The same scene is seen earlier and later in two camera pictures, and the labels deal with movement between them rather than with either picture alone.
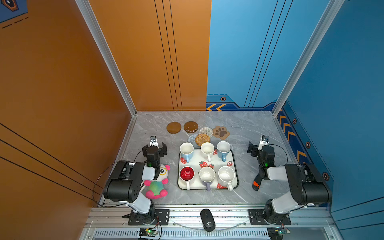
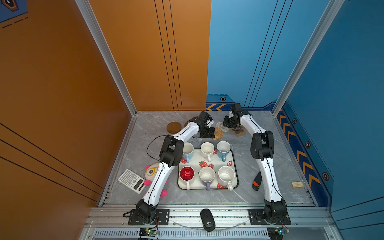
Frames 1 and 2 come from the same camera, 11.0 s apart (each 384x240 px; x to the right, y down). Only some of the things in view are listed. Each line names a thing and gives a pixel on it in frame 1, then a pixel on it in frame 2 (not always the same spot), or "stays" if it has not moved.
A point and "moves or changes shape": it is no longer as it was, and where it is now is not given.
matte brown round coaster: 174,127 stays
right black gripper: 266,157 -> 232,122
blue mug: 223,148 stays
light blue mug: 186,151 stays
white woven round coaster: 206,130 moves or changes shape
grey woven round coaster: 191,139 stays
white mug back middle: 207,150 stays
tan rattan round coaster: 202,138 -> 218,134
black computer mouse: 208,220 stays
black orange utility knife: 257,181 stays
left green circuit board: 145,232 stays
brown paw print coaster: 221,132 -> 239,133
